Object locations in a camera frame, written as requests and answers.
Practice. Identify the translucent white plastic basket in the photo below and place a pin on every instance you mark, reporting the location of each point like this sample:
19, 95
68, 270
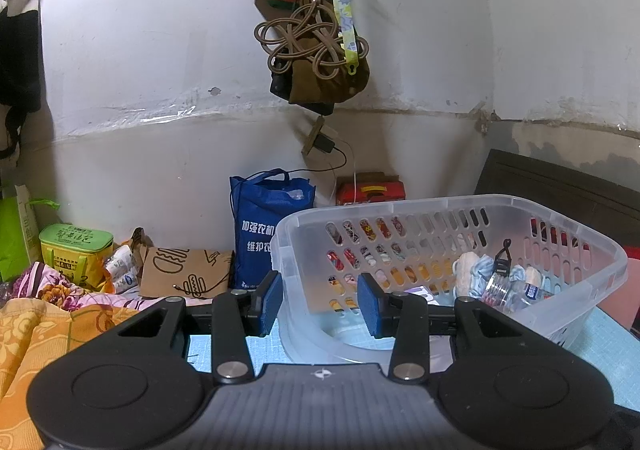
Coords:
407, 244

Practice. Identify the purple small box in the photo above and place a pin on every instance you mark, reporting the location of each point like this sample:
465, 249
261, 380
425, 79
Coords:
423, 292

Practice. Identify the orange floral blanket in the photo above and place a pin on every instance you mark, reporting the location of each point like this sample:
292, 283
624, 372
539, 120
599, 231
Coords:
33, 334

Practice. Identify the white tube bottles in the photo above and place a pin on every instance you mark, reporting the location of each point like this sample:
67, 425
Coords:
121, 270

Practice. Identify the pink floral quilt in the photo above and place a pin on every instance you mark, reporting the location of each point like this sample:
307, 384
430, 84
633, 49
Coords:
40, 281

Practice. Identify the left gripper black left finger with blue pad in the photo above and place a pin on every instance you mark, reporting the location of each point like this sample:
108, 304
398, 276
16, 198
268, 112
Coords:
229, 319

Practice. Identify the red gift box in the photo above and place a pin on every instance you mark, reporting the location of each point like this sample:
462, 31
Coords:
373, 187

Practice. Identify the brown hanging bag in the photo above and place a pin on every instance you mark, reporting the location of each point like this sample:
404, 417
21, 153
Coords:
315, 56

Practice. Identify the black strap clip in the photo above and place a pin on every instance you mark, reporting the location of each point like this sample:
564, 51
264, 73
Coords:
503, 260

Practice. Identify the dark wooden headboard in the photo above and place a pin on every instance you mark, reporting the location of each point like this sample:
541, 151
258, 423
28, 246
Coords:
602, 205

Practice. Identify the black wall charger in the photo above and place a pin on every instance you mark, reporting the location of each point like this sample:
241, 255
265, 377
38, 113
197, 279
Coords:
323, 143

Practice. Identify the black white hanging garment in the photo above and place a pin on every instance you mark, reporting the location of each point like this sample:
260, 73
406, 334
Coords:
21, 70

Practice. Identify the small clear water bottle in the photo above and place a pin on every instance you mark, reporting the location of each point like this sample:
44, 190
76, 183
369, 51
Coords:
509, 296

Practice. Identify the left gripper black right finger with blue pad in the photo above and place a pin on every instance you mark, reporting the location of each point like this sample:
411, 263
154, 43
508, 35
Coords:
411, 322

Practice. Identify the brown paper burger bag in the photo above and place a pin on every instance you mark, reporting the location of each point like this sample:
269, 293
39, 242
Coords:
186, 272

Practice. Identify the green paper shopping bag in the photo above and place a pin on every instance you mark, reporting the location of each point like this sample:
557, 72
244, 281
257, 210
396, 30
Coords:
20, 244

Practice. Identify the blue white scrunchie bundle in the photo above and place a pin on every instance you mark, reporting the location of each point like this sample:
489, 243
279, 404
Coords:
473, 273

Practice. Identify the blue non-woven tote bag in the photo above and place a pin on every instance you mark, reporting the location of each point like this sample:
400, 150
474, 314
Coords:
258, 203

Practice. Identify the yellow green lidded box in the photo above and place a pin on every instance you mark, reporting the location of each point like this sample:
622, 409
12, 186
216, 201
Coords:
77, 253

